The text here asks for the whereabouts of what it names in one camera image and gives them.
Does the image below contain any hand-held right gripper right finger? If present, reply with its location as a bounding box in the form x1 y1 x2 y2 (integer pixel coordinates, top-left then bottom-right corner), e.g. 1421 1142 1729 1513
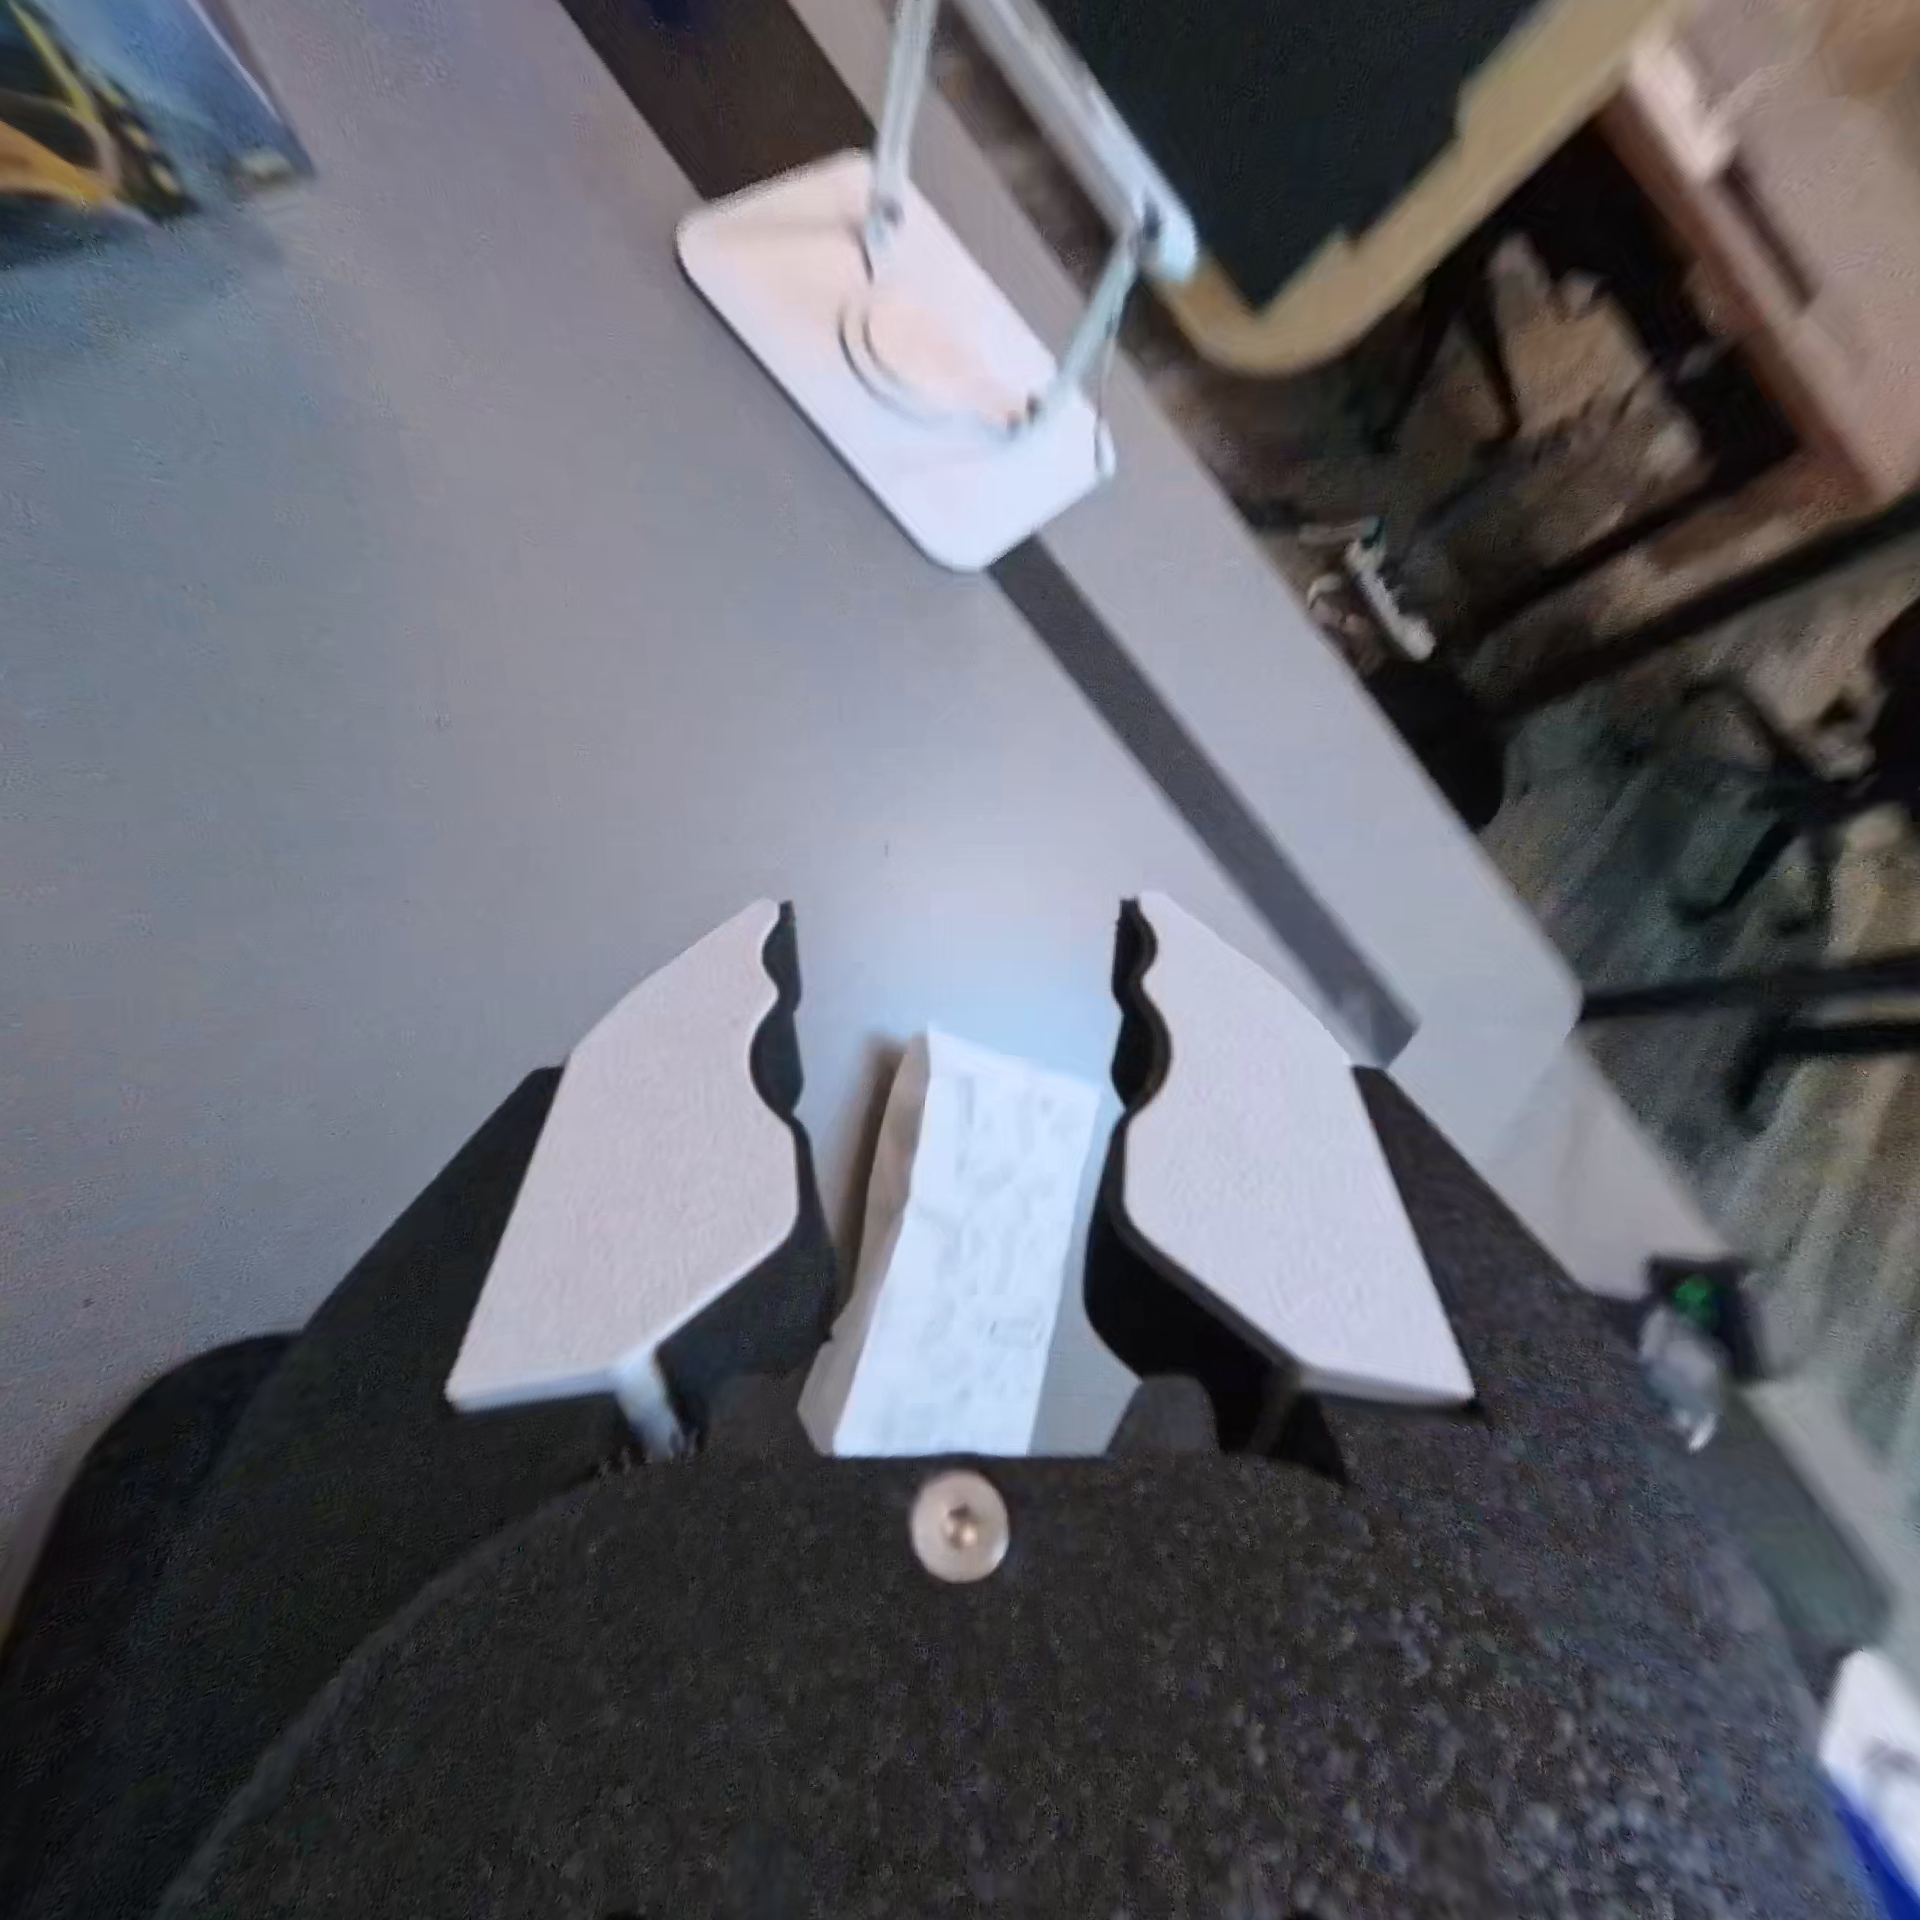
1082 889 1478 1461

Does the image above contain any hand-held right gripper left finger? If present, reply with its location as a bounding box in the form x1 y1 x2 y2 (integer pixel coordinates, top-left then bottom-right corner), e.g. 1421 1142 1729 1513
447 901 835 1461

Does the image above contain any white brick-print paper bag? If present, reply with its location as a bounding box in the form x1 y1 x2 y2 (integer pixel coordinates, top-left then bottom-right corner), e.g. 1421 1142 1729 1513
794 1026 1105 1461

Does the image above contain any black toy car box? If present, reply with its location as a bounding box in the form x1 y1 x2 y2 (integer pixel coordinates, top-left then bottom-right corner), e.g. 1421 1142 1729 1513
0 0 320 274

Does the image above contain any grey desk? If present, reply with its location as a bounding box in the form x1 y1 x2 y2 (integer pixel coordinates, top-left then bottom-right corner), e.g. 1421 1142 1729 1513
0 0 1891 1652

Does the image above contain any background office desk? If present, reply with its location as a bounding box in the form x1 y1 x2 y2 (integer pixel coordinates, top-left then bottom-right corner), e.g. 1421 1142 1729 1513
1590 0 1920 513

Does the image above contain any small black digital clock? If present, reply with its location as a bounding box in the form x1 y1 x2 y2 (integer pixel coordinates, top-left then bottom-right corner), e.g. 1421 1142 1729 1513
1641 1253 1775 1386

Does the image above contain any white power strip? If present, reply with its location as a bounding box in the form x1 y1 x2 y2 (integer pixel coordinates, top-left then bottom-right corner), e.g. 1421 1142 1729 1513
1339 527 1439 666

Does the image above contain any black office chair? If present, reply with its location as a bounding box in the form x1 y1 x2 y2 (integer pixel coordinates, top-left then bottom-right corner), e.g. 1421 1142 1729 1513
1574 599 1920 1121

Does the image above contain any black mesh armrest pad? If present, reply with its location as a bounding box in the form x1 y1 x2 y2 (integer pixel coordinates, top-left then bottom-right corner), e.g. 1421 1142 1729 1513
0 1333 307 1920

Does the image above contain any white metal book stand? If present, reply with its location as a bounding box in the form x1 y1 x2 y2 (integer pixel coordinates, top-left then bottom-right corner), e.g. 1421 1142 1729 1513
671 0 1202 575

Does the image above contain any wooden board with dark panel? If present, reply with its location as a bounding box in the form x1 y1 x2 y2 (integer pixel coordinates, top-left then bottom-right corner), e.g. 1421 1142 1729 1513
1034 0 1705 377

